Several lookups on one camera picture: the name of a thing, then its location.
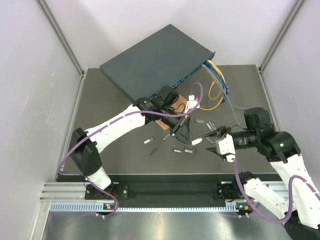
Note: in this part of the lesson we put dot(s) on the labelled SFP module bottom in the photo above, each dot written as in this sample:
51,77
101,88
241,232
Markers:
177,151

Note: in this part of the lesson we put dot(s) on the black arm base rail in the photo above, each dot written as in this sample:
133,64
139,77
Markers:
173,190

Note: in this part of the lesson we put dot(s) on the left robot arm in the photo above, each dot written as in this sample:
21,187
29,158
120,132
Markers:
87,145

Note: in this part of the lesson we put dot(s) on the wooden board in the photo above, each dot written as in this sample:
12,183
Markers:
178,107

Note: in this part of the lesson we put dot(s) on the SFP module pair right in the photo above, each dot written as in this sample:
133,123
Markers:
211,126

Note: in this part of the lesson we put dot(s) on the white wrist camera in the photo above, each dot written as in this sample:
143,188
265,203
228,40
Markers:
226,149
192,103

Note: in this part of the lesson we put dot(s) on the grey slotted cable duct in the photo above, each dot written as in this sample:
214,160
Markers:
103,207

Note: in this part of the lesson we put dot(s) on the dark SFP module lower left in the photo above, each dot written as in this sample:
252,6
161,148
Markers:
153,152

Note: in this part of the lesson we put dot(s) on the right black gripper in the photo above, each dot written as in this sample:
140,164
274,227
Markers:
219,132

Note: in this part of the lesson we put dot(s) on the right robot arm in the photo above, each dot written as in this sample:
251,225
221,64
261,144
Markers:
300,212

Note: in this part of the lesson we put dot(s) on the white SFP module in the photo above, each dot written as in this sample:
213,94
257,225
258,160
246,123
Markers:
197,141

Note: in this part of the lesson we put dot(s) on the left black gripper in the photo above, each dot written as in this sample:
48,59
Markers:
184,134

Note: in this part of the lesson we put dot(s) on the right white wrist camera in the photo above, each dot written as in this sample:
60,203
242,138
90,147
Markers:
226,149

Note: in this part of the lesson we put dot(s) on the silver double SFP module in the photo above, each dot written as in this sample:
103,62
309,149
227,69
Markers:
190,150

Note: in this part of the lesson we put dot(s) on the dark teal network switch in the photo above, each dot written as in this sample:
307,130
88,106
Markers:
168,57

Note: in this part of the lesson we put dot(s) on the dark grey table mat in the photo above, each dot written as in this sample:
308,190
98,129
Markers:
128,155

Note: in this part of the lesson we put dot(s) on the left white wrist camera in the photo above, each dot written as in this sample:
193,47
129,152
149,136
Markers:
192,103

